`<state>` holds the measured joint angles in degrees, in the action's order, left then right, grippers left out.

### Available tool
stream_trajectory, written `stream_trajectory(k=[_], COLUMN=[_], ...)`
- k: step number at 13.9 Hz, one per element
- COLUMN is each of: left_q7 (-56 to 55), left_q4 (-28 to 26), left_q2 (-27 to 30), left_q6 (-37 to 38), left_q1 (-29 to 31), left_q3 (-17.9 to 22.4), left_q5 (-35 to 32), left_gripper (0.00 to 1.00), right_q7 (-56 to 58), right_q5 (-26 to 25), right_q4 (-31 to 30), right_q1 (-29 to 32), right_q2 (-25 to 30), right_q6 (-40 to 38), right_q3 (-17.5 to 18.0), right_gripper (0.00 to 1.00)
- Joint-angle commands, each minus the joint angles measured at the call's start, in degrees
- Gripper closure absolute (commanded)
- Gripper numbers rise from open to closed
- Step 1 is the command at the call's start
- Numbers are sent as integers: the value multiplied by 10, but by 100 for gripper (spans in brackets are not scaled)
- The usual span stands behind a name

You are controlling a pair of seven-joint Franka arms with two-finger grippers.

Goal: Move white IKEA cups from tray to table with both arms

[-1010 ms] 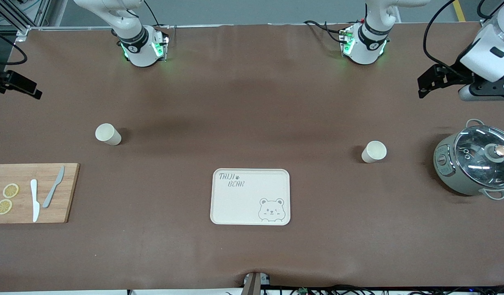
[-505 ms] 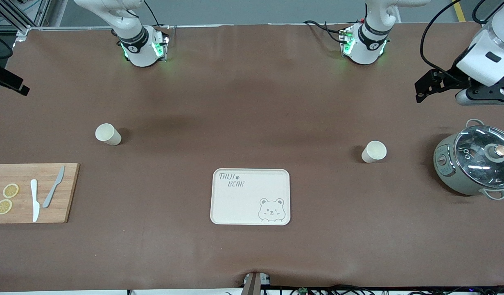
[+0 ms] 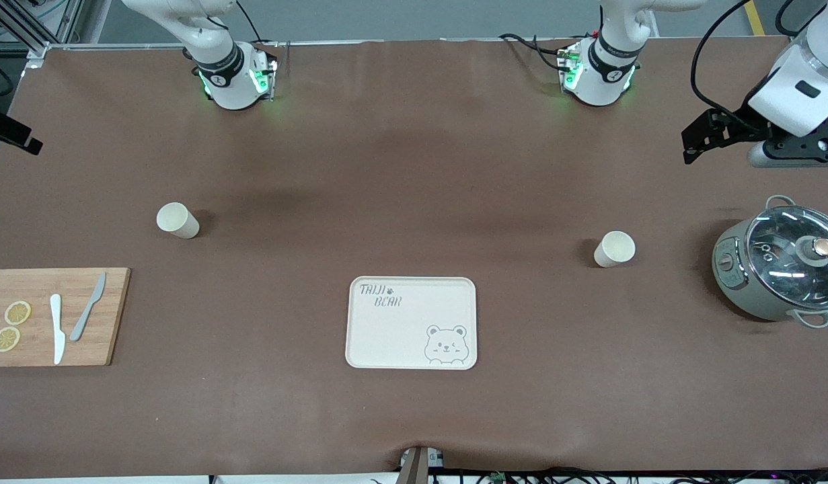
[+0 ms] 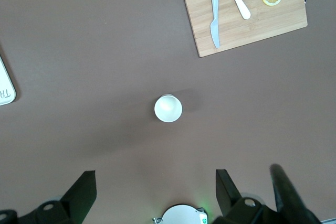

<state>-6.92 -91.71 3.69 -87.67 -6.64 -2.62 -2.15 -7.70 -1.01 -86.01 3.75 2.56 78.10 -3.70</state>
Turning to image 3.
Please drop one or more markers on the lemon slice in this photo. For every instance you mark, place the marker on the lemon slice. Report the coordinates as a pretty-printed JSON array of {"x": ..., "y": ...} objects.
[
  {"x": 7, "y": 339},
  {"x": 17, "y": 312}
]

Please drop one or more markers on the grey plastic knife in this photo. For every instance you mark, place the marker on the grey plastic knife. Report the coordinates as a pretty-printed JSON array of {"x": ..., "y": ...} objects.
[{"x": 84, "y": 316}]

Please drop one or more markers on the bamboo cutting board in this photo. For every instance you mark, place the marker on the bamboo cutting board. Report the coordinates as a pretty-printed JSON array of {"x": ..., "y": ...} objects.
[{"x": 97, "y": 349}]

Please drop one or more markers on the white plastic knife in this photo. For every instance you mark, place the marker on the white plastic knife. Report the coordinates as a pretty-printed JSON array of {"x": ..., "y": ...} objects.
[{"x": 58, "y": 336}]

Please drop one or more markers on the glass pot lid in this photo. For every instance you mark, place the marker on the glass pot lid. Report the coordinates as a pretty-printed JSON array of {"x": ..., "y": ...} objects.
[{"x": 787, "y": 259}]

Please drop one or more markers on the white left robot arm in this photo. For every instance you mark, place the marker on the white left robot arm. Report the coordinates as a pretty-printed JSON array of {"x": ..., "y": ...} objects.
[{"x": 598, "y": 77}]

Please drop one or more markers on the white IKEA cup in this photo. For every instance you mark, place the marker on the white IKEA cup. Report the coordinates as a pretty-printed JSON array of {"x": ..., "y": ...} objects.
[
  {"x": 615, "y": 249},
  {"x": 177, "y": 220}
]

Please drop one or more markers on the aluminium table edge rail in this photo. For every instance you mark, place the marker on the aluminium table edge rail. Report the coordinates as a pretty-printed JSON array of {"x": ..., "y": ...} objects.
[{"x": 387, "y": 42}]

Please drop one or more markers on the brown table mat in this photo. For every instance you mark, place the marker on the brown table mat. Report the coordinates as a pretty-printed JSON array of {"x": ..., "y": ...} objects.
[{"x": 414, "y": 202}]

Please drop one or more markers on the cream tray with bear print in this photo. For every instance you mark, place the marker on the cream tray with bear print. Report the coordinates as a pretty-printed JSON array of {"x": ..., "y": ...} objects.
[{"x": 400, "y": 336}]

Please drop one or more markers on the grey pot with glass lid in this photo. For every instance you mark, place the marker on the grey pot with glass lid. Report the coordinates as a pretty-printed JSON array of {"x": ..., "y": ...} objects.
[{"x": 733, "y": 275}]

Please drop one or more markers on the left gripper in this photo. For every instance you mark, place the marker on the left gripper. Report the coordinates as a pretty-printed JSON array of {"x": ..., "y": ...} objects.
[{"x": 735, "y": 128}]

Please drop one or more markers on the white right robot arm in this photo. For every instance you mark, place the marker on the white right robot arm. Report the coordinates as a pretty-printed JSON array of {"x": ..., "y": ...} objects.
[{"x": 229, "y": 74}]

